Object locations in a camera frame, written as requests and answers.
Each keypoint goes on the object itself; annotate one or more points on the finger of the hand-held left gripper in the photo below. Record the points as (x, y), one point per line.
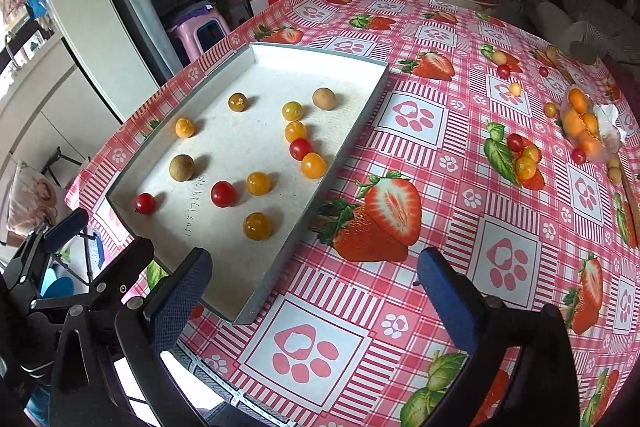
(125, 262)
(67, 224)

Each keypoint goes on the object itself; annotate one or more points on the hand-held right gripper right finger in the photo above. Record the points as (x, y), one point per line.
(445, 302)

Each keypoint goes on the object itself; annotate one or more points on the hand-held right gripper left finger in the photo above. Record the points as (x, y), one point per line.
(180, 297)

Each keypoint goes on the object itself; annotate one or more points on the white foam tray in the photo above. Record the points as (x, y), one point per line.
(225, 257)

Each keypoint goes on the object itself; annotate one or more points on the brown longan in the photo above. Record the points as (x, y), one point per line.
(323, 98)
(615, 175)
(181, 167)

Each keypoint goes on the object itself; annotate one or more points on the dark yellow cherry tomato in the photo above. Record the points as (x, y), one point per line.
(238, 102)

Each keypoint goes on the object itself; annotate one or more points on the printed cloth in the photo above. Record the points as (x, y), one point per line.
(30, 202)

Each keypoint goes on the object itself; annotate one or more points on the pink strawberry print tablecloth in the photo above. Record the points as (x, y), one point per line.
(450, 217)

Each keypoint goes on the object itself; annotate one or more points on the white cabinet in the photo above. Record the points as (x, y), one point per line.
(70, 32)

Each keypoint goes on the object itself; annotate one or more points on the long wooden stick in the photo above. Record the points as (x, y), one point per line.
(631, 202)

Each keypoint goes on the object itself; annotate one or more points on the pale yellow cherry tomato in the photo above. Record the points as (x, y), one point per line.
(515, 88)

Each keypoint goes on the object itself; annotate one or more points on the pile of orange kumquats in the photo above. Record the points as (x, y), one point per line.
(580, 122)

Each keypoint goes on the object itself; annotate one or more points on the pink plastic stool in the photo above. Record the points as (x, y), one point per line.
(197, 34)

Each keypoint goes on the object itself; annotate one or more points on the white crumpled tissue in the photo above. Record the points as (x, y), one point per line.
(611, 119)

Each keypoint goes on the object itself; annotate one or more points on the pale longan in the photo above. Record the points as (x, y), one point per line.
(499, 57)

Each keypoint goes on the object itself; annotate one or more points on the wooden spoon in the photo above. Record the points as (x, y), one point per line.
(556, 58)

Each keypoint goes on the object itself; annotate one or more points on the light sofa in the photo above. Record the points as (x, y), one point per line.
(575, 22)

